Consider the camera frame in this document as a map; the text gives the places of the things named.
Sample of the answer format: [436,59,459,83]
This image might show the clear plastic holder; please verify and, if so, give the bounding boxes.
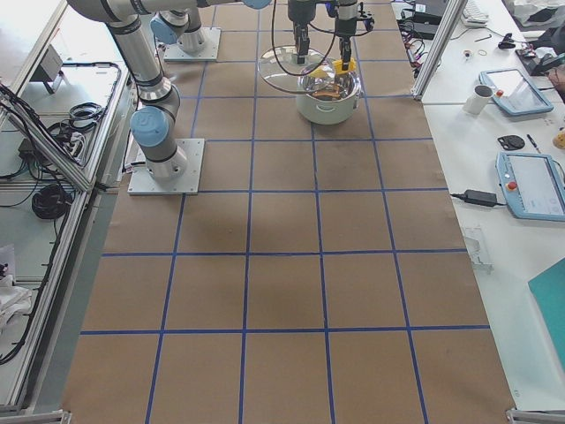
[462,226,493,274]

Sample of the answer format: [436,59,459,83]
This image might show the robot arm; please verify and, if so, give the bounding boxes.
[150,1,374,76]
[68,0,219,182]

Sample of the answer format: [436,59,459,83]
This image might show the yellow corn cob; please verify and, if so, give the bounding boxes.
[309,59,357,79]

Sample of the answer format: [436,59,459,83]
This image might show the blue teach pendant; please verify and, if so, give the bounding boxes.
[478,68,554,117]
[495,152,564,222]

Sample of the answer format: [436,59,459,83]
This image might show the white mug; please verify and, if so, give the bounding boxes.
[463,84,493,116]

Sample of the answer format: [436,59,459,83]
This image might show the teal board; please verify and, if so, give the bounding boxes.
[528,259,565,367]

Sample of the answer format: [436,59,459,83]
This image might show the black round case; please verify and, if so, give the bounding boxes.
[497,134,525,151]

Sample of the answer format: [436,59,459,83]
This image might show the black pen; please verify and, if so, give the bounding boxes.
[526,134,541,155]

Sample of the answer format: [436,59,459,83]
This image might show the near blue teach pendant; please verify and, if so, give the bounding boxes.
[495,152,564,222]

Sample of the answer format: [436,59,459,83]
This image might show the far blue teach pendant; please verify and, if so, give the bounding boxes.
[478,68,554,117]

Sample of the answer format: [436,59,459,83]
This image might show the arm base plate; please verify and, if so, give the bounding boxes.
[164,27,222,62]
[128,139,205,195]

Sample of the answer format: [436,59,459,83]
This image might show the aluminium frame post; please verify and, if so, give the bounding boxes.
[412,0,466,101]

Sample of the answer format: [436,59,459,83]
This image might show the black power adapter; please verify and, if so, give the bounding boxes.
[463,189,499,208]

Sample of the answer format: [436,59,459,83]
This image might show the coiled black cables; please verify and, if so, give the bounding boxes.
[30,183,74,220]

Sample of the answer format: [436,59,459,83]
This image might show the white crumpled cloth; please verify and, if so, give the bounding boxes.
[1,275,32,331]

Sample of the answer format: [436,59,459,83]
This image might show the mint green pot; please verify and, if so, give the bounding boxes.
[296,71,364,125]

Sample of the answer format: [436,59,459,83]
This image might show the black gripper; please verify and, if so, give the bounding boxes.
[328,0,374,71]
[287,0,316,64]

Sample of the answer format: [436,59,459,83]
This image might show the glass pot lid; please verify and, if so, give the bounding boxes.
[258,46,335,94]

